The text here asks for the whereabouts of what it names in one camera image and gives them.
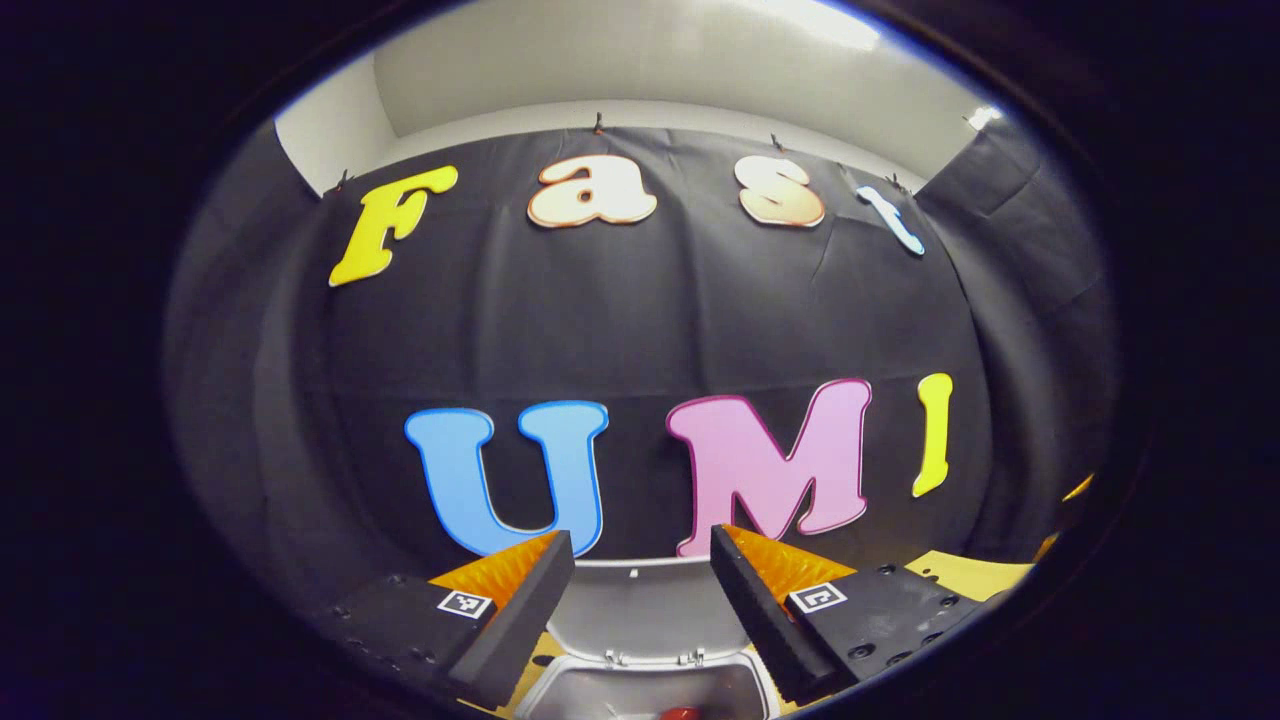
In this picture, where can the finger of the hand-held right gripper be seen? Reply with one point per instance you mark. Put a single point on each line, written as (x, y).
(1080, 488)

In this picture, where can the red pop can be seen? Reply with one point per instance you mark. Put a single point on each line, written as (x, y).
(682, 713)

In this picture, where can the white desktop garbage bin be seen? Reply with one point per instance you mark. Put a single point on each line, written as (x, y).
(640, 610)

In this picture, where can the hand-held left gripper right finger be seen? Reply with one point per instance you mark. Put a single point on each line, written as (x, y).
(760, 620)

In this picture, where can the black backdrop cloth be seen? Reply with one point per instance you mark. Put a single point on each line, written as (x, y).
(640, 320)

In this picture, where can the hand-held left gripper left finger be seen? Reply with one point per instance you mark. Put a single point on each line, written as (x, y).
(520, 630)

